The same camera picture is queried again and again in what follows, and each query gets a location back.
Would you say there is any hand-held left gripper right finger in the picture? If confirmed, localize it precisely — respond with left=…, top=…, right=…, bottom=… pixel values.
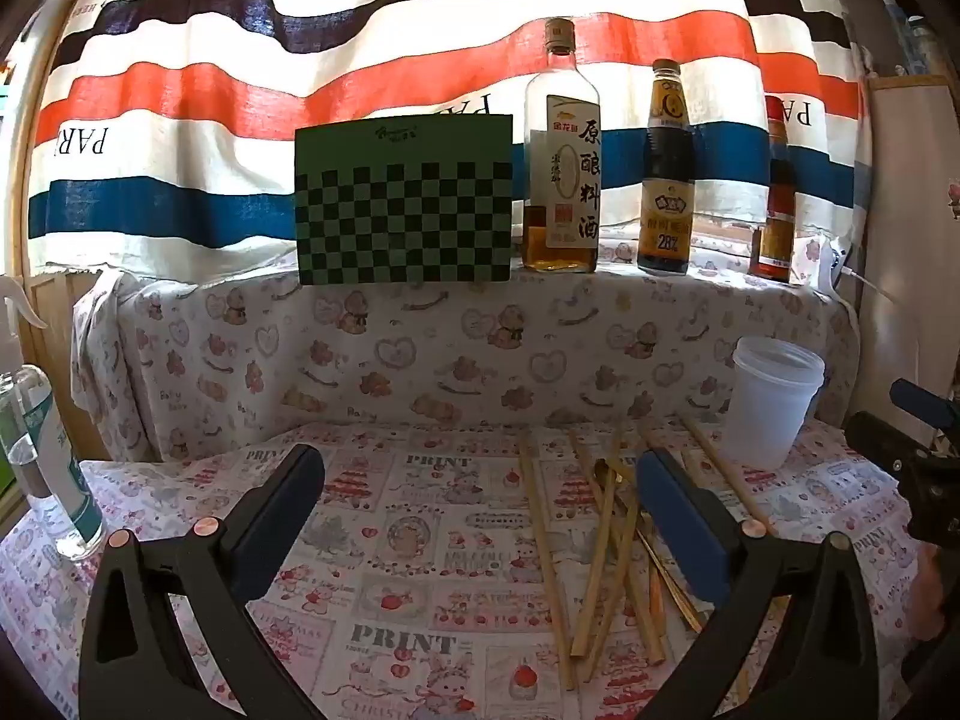
left=636, top=448, right=878, bottom=720

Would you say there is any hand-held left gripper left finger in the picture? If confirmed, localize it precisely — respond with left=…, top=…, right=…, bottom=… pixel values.
left=79, top=444, right=325, bottom=720

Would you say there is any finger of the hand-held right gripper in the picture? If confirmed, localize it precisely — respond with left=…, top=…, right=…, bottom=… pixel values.
left=845, top=410, right=931, bottom=477
left=889, top=379, right=960, bottom=432

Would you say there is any golden spoon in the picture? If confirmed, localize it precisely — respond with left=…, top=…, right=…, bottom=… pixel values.
left=592, top=457, right=706, bottom=635

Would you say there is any bunch of bamboo chopsticks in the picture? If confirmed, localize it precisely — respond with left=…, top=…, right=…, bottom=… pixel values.
left=517, top=416, right=773, bottom=691

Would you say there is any white plastic cup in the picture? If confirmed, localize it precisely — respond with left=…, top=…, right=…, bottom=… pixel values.
left=724, top=336, right=826, bottom=468

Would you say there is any person's right hand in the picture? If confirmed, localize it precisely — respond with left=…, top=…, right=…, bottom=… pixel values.
left=911, top=544, right=950, bottom=642

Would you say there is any cake print tablecloth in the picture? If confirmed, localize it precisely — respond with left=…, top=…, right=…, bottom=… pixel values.
left=0, top=420, right=938, bottom=720

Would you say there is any red cap sauce bottle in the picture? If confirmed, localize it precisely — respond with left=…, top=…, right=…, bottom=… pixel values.
left=748, top=95, right=798, bottom=284

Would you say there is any clear spray bottle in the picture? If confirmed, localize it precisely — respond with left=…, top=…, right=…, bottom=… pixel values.
left=0, top=276, right=107, bottom=562

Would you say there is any bear heart print cloth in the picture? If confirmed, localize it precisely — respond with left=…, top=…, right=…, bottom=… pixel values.
left=71, top=221, right=863, bottom=466

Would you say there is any dark soy sauce bottle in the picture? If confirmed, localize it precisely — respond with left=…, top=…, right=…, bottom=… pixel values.
left=636, top=58, right=697, bottom=276

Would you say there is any clear plastic bottle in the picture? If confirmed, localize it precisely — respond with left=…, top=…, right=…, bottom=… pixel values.
left=881, top=0, right=938, bottom=77

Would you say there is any green checkered board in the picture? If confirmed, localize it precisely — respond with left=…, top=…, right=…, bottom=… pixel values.
left=294, top=114, right=517, bottom=286

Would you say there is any clear cooking wine bottle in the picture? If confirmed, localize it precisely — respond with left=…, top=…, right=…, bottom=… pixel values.
left=523, top=17, right=602, bottom=275

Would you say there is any white cable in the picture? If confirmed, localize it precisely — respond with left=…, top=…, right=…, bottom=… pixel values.
left=829, top=236, right=890, bottom=297

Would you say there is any wooden frame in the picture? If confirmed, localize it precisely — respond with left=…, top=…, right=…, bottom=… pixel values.
left=0, top=0, right=98, bottom=511

